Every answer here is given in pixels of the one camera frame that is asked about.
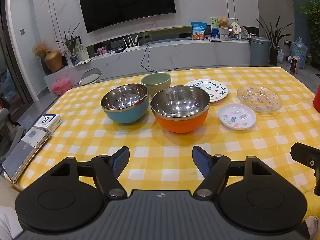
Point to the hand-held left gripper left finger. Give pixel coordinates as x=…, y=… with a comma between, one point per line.
x=120, y=161

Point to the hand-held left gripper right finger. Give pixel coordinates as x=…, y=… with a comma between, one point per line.
x=201, y=161

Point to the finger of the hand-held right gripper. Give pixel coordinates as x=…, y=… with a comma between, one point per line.
x=303, y=152

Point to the orange steel bowl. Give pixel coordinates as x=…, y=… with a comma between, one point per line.
x=180, y=125

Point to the blue steel bowl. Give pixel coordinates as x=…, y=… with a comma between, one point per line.
x=125, y=117

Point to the small white sticker plate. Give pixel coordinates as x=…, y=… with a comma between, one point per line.
x=237, y=117

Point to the clear glass plate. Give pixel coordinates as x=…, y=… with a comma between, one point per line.
x=260, y=99

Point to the white fruit-patterned plate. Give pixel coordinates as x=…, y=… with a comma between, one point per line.
x=218, y=90

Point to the green ceramic bowl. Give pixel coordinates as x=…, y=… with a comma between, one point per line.
x=160, y=88

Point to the yellow checked tablecloth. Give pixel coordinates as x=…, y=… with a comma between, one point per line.
x=150, y=140

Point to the red mug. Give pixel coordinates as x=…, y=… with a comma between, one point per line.
x=317, y=100

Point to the person's pink patterned clothing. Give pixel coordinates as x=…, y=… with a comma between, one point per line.
x=313, y=226

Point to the white box with blue print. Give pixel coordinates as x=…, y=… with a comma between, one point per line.
x=47, y=122

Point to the small beige heater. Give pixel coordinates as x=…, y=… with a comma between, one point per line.
x=295, y=65

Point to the grey chair with cushion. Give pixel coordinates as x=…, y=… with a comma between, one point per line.
x=90, y=77

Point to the pink storage box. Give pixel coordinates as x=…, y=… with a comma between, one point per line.
x=61, y=87

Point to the white woven basket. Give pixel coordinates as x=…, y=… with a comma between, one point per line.
x=280, y=55

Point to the potted long-leaf plant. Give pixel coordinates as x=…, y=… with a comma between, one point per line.
x=273, y=55

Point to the blue water bottle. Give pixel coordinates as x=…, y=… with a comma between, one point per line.
x=300, y=47

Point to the loose papers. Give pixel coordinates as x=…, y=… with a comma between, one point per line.
x=83, y=61

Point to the grey trash bin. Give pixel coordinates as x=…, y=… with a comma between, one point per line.
x=260, y=52

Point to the white tv cabinet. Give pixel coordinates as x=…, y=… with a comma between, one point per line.
x=187, y=52

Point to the small black box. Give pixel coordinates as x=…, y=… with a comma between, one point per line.
x=120, y=50

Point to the pink photo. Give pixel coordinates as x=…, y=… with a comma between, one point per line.
x=101, y=50

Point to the plant in blue glass vase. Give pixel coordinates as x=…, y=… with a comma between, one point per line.
x=74, y=58

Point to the grey office chair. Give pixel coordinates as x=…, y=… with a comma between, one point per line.
x=10, y=135

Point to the white router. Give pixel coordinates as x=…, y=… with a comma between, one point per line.
x=133, y=48

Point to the white printed card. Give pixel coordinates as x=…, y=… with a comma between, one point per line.
x=82, y=51

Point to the golden vase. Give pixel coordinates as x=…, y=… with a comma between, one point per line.
x=53, y=61

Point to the small blue box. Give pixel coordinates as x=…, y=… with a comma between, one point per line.
x=214, y=33

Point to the white wrapped pot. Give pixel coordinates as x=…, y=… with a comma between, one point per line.
x=224, y=33

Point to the blue snack bag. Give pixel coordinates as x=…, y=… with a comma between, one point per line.
x=198, y=30

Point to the leafy plant on cabinet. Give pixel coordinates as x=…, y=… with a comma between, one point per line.
x=312, y=20

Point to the patterned round hand fan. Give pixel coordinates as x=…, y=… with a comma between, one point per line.
x=244, y=32

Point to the white round hand fan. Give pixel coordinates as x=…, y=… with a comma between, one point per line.
x=235, y=30

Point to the dried flowers in black vase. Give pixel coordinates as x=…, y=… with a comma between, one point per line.
x=41, y=50

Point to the green printed board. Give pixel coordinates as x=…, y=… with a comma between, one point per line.
x=213, y=22

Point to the brown teddy bear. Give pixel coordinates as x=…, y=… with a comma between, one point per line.
x=223, y=22

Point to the black television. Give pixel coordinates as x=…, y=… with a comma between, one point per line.
x=125, y=5

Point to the wall outlet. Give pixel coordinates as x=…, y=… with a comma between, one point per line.
x=287, y=42

